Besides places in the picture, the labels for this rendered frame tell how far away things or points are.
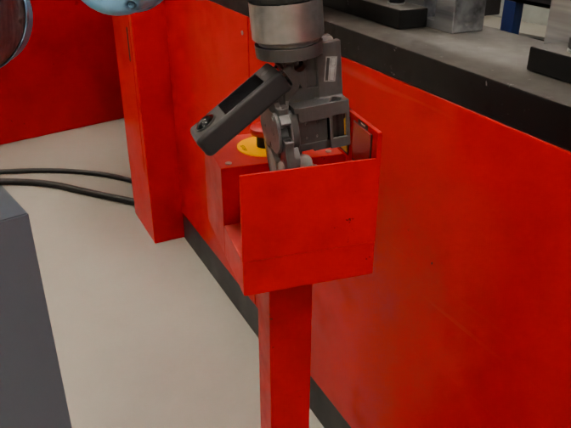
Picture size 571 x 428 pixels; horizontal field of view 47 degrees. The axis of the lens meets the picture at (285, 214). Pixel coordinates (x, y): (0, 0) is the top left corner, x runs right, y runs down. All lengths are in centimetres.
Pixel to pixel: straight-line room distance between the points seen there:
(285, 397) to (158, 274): 115
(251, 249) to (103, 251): 152
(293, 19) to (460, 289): 46
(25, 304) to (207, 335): 105
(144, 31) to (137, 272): 72
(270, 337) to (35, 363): 29
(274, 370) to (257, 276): 22
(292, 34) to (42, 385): 49
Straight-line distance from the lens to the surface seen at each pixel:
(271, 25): 66
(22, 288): 76
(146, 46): 199
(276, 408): 97
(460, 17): 105
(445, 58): 90
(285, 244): 73
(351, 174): 72
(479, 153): 84
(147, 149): 207
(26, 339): 79
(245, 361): 169
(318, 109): 69
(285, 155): 69
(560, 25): 90
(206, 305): 189
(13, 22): 83
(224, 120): 68
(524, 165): 79
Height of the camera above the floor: 108
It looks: 27 degrees down
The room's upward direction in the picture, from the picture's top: straight up
